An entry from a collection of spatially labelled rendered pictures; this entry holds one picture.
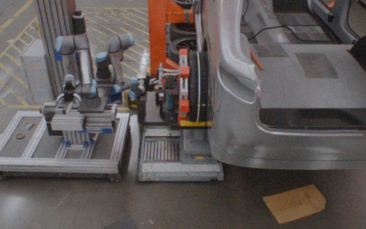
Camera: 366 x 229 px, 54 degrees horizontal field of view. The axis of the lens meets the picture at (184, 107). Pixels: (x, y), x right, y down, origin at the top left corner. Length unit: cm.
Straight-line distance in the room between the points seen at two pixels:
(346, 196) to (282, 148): 149
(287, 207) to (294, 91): 107
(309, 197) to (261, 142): 138
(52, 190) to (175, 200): 117
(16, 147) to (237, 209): 224
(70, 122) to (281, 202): 204
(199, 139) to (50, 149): 149
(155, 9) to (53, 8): 95
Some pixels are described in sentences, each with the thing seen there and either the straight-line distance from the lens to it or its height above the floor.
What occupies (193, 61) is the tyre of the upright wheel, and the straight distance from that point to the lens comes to 314.
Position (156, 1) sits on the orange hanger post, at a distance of 348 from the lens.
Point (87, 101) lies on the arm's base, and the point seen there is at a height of 88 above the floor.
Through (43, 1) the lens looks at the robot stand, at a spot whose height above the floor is 168.
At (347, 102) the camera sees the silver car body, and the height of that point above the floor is 92.
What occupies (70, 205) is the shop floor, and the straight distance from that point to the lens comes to 354.
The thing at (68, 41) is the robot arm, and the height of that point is 144.
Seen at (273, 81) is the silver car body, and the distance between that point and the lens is 330.
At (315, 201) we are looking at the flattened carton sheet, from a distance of 367.
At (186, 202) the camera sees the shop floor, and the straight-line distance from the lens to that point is 344.
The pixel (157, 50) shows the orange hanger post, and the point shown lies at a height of 101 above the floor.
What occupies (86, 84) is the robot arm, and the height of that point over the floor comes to 117.
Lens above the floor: 263
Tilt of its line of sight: 35 degrees down
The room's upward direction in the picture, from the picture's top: 1 degrees clockwise
